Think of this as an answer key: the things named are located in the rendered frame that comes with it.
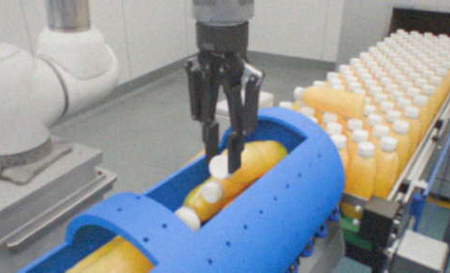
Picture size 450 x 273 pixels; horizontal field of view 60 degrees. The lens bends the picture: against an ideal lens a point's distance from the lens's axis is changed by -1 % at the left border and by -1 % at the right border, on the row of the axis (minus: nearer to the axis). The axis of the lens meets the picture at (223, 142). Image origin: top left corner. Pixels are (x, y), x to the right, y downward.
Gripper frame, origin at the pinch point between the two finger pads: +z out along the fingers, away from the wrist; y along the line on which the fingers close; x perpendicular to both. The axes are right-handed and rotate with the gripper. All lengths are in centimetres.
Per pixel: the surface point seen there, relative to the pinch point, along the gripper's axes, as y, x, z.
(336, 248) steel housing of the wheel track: 12, 31, 38
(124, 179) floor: -167, 105, 125
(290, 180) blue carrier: 9.7, 5.7, 5.6
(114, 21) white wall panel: -299, 221, 44
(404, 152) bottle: 18, 60, 22
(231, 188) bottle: -3.1, 6.9, 12.8
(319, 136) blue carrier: 7.9, 21.4, 4.2
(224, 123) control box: -30, 42, 20
